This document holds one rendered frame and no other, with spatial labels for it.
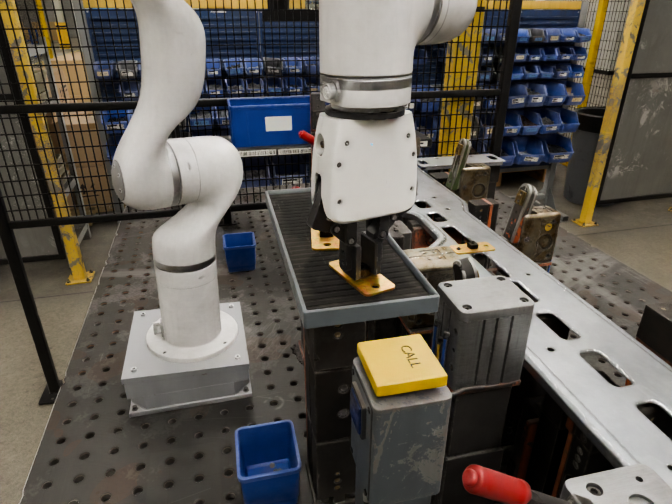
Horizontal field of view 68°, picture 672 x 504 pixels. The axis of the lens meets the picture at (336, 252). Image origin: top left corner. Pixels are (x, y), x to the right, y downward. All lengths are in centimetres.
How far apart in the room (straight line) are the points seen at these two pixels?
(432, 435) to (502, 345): 23
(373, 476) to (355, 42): 36
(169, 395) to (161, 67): 61
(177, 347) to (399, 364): 72
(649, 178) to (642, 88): 72
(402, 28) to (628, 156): 380
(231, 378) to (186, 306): 17
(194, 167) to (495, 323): 57
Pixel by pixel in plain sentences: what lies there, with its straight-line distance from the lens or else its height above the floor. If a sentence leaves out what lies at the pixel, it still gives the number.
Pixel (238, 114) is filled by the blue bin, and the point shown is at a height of 113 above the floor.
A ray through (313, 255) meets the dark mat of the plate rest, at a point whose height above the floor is 116.
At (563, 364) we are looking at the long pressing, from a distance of 74.
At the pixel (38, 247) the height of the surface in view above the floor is 22.
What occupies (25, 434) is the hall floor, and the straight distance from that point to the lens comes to 229.
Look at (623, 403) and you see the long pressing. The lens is 71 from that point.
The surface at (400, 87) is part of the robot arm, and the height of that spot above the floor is 136.
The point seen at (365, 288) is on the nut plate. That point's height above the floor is 116.
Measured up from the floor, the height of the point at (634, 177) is 33.
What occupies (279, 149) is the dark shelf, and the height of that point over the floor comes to 102.
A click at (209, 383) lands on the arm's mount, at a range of 106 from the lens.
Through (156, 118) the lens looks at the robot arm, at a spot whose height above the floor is 127.
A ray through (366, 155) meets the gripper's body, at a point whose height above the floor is 130.
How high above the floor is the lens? 142
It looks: 26 degrees down
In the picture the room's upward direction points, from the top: straight up
